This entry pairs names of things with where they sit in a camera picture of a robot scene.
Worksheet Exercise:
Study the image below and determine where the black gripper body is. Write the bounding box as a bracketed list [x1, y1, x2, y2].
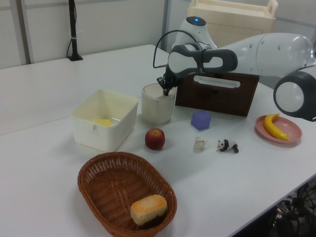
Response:
[160, 64, 185, 90]

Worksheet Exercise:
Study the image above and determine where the white trash can with lid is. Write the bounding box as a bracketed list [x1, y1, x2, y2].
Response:
[141, 83, 176, 125]

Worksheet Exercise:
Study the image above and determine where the purple foam cube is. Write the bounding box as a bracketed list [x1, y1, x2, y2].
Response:
[190, 109, 212, 131]

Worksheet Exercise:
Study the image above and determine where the red apple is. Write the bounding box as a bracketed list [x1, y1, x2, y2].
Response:
[145, 127, 166, 151]

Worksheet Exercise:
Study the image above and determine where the white crumpled paper ball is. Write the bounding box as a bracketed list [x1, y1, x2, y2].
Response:
[194, 136, 208, 152]

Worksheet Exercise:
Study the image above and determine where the cream plastic box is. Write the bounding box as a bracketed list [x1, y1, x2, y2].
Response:
[70, 89, 139, 153]

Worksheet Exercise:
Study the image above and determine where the panda figurine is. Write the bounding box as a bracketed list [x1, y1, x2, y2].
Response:
[216, 139, 240, 154]

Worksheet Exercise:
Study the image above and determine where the yellow banana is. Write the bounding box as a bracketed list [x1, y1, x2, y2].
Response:
[263, 113, 290, 142]

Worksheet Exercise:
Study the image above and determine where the brown wicker basket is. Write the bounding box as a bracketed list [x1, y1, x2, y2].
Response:
[78, 151, 178, 237]

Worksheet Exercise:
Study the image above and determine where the bread loaf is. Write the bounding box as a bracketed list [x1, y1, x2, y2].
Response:
[130, 194, 168, 226]

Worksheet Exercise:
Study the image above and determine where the pink plate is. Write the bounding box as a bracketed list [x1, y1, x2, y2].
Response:
[255, 115, 303, 147]

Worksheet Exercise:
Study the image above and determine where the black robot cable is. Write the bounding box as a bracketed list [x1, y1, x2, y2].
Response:
[153, 29, 199, 69]

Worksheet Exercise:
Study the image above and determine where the black camera stand pole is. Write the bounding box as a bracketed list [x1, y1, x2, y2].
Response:
[66, 0, 84, 62]

